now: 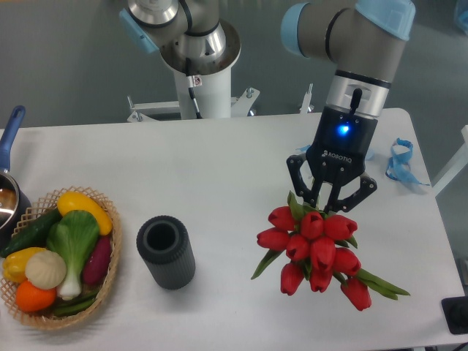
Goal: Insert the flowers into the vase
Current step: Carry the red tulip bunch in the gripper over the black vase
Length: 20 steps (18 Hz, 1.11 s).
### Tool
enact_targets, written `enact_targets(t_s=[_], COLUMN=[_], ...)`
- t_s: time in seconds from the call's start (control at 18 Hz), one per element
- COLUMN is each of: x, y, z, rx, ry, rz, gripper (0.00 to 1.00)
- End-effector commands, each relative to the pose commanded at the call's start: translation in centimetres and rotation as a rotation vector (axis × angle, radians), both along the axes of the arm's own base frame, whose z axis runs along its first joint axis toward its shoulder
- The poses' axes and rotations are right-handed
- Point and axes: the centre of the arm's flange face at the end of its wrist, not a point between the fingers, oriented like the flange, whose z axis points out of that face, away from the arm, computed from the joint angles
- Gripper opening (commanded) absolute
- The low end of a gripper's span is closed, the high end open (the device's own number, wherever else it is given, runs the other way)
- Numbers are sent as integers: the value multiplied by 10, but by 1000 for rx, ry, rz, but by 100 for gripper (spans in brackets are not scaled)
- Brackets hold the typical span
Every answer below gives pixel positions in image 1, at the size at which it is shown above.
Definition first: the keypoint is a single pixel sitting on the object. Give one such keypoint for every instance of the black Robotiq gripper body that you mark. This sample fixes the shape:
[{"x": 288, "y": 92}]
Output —
[{"x": 339, "y": 147}]

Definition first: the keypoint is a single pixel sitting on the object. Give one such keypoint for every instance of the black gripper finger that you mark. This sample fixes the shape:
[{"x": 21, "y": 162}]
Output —
[
  {"x": 341, "y": 176},
  {"x": 311, "y": 194}
]

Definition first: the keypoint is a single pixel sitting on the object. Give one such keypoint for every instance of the red tulip bouquet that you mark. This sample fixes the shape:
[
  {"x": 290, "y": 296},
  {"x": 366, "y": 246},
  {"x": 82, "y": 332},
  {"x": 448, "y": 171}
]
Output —
[{"x": 319, "y": 248}]

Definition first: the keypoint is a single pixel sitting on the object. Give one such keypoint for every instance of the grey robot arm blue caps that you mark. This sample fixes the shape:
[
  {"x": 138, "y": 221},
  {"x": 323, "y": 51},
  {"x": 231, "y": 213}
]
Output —
[{"x": 365, "y": 40}]

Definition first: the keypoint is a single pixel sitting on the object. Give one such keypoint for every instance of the dark grey ribbed vase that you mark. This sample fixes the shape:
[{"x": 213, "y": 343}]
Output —
[{"x": 164, "y": 245}]

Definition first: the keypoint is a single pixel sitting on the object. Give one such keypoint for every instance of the blue face mask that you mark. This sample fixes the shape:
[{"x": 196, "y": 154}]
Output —
[{"x": 398, "y": 167}]

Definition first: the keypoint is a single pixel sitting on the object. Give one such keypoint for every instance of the black device at edge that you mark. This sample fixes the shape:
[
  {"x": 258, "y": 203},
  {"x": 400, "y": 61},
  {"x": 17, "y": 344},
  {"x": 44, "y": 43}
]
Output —
[{"x": 455, "y": 312}]

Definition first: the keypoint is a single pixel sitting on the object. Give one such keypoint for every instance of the purple sweet potato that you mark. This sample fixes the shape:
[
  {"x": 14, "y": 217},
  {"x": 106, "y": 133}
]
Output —
[{"x": 97, "y": 265}]

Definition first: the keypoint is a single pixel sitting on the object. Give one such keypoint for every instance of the green bok choy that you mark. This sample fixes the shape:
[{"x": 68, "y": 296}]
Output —
[{"x": 73, "y": 239}]

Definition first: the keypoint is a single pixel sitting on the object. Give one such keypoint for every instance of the woven wicker basket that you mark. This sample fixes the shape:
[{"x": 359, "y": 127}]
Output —
[{"x": 46, "y": 320}]

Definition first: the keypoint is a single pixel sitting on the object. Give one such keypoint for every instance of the cream white garlic bulb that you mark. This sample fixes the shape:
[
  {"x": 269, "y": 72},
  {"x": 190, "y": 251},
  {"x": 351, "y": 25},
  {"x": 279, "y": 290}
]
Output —
[{"x": 46, "y": 270}]

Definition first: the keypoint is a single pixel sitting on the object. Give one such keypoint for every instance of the green bean pods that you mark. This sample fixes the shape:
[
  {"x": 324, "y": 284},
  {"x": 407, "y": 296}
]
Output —
[{"x": 75, "y": 306}]

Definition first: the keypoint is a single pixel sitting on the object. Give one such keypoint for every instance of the dark green cucumber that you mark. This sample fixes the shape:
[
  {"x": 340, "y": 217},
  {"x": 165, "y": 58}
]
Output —
[{"x": 32, "y": 235}]

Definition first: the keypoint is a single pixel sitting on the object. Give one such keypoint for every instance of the orange fruit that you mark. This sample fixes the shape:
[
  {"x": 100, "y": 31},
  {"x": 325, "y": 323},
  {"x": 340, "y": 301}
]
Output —
[{"x": 33, "y": 299}]

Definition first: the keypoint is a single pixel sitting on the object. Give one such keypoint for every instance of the yellow bell pepper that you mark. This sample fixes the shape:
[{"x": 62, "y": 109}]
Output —
[{"x": 14, "y": 265}]

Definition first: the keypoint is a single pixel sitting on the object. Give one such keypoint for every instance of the white metal frame right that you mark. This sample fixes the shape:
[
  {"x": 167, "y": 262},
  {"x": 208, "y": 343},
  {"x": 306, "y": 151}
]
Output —
[{"x": 453, "y": 167}]

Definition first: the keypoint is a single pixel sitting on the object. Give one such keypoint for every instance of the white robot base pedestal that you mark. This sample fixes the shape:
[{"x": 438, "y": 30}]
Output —
[{"x": 199, "y": 96}]

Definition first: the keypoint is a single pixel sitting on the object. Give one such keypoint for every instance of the blue handled saucepan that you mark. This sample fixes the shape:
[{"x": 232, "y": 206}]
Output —
[{"x": 13, "y": 201}]

